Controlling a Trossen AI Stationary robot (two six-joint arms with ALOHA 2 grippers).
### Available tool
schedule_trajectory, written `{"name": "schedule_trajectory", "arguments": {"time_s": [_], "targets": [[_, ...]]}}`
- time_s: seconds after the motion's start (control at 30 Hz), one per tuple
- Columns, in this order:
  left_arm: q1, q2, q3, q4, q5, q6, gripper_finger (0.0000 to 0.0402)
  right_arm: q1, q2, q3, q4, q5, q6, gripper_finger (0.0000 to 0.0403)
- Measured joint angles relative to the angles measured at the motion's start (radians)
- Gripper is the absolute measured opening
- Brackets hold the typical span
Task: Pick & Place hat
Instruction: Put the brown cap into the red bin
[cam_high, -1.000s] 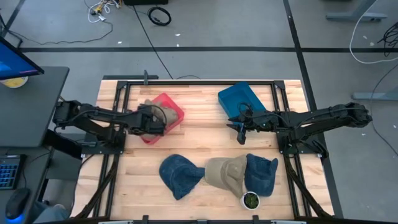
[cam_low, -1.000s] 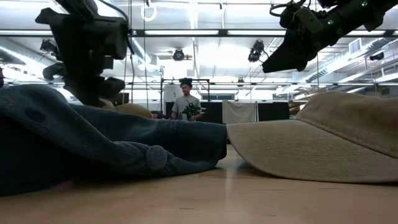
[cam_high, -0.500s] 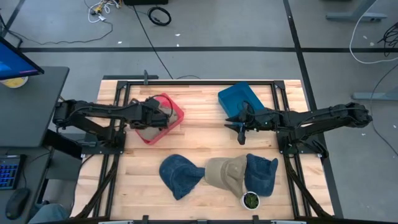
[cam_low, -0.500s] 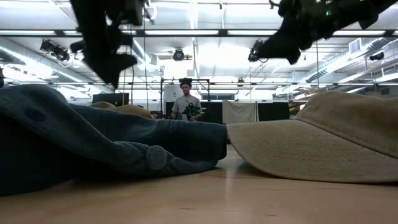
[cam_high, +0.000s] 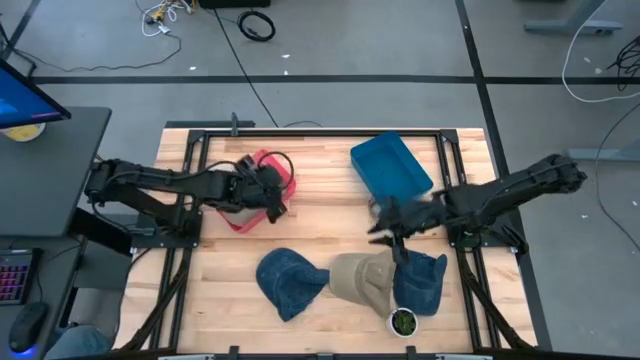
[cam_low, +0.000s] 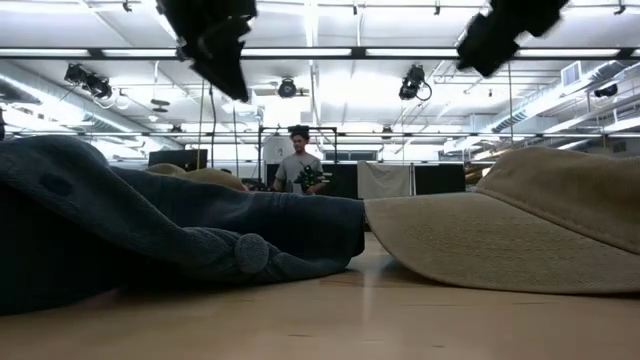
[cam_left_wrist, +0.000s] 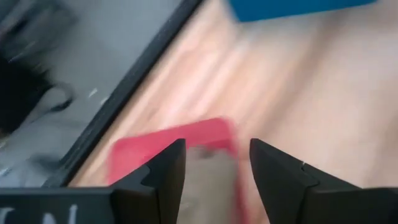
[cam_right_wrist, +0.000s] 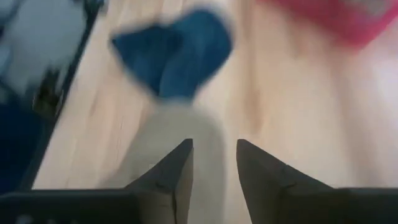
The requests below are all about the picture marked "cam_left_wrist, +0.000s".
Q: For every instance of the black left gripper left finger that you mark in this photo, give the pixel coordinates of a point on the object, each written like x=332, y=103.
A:
x=161, y=186

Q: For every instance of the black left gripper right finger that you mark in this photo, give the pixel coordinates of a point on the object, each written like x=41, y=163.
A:
x=280, y=186

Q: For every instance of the olive beige hat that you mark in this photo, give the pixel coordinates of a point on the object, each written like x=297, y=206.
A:
x=208, y=183

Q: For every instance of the pink plastic bin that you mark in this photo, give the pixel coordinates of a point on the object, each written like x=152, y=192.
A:
x=136, y=152

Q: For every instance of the blue plastic bin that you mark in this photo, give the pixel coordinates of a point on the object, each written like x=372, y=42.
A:
x=289, y=7

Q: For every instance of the black table edge rail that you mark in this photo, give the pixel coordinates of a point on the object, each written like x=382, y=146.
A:
x=130, y=81

